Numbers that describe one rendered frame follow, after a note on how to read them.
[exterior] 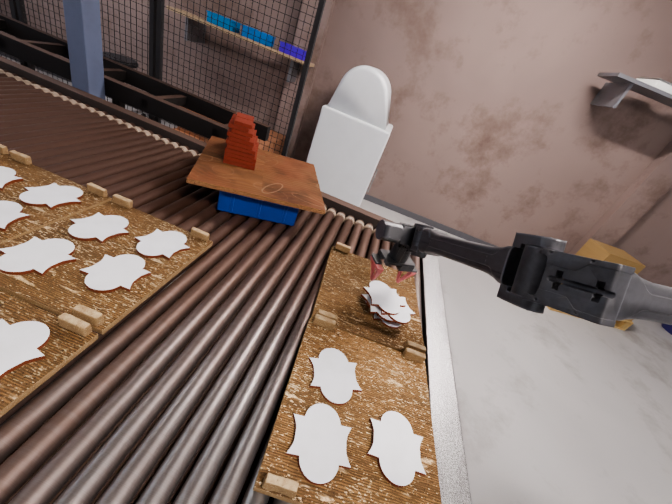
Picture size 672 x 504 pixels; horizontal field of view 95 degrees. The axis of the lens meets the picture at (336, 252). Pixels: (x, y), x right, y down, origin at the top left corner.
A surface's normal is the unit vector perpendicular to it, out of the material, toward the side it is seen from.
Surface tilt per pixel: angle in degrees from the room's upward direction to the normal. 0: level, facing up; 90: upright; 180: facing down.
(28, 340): 0
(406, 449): 0
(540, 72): 90
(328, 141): 90
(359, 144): 90
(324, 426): 0
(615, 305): 65
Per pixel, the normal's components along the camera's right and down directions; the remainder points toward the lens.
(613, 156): -0.16, 0.50
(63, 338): 0.33, -0.79
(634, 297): 0.14, 0.17
